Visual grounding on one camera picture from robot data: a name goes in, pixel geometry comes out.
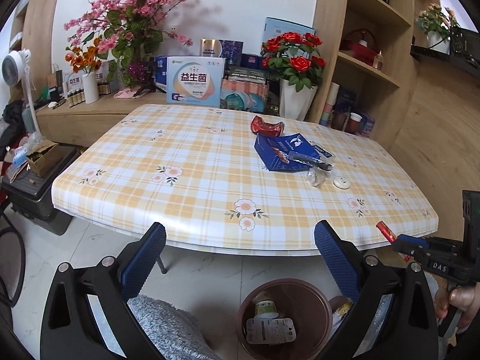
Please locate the white probiotic box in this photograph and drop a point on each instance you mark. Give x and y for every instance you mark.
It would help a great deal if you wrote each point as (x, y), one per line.
(194, 80)

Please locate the red rose bouquet white vase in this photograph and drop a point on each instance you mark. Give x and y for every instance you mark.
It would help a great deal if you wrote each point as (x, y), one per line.
(294, 60)

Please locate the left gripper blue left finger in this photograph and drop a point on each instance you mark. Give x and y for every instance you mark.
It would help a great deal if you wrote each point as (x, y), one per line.
(138, 258)

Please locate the round white small disc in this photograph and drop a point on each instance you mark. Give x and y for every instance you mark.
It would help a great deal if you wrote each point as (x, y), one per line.
(342, 183)

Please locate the wooden shelf unit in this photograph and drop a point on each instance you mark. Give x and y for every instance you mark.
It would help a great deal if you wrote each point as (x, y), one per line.
(383, 90)

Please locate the blue paper coffee bag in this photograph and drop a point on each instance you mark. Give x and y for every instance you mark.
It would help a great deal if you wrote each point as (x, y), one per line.
(274, 152)

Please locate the white printed blister pack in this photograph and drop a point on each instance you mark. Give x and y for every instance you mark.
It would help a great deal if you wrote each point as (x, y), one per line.
(270, 331)

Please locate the black utensil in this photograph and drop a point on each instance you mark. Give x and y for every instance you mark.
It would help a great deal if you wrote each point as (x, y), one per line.
(310, 161)

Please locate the red lighter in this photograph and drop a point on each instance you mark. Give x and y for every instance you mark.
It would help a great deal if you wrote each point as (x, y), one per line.
(390, 237)

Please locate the plaid floral tablecloth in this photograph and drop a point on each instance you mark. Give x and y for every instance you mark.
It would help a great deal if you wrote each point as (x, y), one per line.
(195, 170)

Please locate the crushed red soda can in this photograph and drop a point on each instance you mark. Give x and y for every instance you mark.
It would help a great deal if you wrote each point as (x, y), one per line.
(260, 127)

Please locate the red white paper cup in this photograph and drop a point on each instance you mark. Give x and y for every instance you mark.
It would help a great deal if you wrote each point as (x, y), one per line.
(353, 123)

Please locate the white desk fan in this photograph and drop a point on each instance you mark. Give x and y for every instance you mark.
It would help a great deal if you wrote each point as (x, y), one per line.
(15, 69)

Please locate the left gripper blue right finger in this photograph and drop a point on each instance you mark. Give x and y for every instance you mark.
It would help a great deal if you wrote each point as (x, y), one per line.
(341, 257)

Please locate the light blue flat box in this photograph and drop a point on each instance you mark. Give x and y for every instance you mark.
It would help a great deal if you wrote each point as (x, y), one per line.
(285, 30)

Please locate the stack of pastel cups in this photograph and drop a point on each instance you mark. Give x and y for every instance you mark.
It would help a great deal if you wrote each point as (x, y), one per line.
(329, 104)

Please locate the person's right hand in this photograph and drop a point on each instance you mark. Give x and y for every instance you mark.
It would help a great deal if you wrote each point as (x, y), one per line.
(465, 299)

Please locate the brown plastic trash bin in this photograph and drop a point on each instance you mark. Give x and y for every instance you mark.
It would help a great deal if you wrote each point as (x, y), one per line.
(298, 300)

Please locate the orange flowers white vase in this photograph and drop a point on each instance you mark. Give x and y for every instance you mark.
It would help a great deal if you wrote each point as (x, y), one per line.
(85, 59)

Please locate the cardboard box on case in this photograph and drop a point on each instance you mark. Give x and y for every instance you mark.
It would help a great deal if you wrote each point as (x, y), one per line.
(44, 156)

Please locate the teal patterned gift box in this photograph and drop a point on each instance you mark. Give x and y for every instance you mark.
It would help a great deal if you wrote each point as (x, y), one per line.
(243, 96)

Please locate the clear plastic floss box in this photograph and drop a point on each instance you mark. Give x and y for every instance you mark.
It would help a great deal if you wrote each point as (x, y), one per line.
(323, 152)

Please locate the pink roses white pot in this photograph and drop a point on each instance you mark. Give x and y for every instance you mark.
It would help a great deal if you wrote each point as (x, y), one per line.
(437, 23)

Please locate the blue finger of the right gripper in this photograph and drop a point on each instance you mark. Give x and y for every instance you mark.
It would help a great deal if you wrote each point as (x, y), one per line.
(413, 241)

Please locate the pink blossom artificial plant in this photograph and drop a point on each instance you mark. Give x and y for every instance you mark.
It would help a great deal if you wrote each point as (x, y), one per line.
(130, 32)

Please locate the grey fluffy slipper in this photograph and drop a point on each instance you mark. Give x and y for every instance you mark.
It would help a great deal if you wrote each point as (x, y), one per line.
(174, 332)

